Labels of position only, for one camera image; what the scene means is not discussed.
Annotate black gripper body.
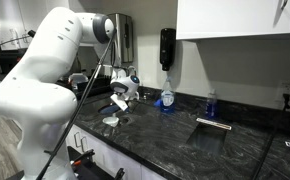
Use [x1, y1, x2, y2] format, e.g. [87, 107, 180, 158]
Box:
[126, 99, 136, 113]

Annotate stainless steel sink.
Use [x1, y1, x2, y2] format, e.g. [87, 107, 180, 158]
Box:
[79, 95, 143, 128]

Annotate small white bowl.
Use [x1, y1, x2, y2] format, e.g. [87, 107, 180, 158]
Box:
[102, 115, 120, 128]

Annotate chrome faucet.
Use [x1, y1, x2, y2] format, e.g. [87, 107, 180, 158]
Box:
[124, 65, 138, 78]

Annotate blue dish soap bottle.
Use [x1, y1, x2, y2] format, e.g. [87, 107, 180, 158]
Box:
[160, 77, 176, 114]

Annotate black dish rack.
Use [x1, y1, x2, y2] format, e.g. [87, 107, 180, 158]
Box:
[56, 74, 113, 100]

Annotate white lower cabinets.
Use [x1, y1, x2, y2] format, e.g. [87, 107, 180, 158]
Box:
[64, 123, 169, 180]

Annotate clear plastic container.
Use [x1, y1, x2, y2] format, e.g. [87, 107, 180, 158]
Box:
[67, 72, 90, 90]

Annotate steel paper towel dispenser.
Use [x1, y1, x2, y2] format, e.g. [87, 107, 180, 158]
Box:
[105, 13, 135, 65]

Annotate black cart with tools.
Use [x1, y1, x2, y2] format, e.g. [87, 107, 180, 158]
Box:
[66, 145, 126, 180]

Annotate small blue spray bottle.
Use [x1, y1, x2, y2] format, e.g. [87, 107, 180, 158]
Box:
[204, 89, 219, 120]

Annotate long white label strip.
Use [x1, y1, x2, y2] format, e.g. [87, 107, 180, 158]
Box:
[195, 117, 233, 131]

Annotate large white upper cabinet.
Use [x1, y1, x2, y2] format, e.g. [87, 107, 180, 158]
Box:
[175, 0, 290, 42]

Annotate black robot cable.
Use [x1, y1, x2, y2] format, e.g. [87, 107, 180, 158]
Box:
[34, 28, 118, 180]

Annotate black wall soap dispenser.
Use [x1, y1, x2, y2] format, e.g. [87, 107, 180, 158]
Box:
[159, 28, 177, 72]

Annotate white upper cabinet with handle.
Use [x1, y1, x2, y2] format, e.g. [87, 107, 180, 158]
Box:
[0, 0, 70, 52]

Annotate black power plug cable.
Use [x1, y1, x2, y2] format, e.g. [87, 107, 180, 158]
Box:
[251, 93, 290, 180]

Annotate white wall outlet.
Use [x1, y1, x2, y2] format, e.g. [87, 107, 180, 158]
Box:
[276, 79, 290, 103]

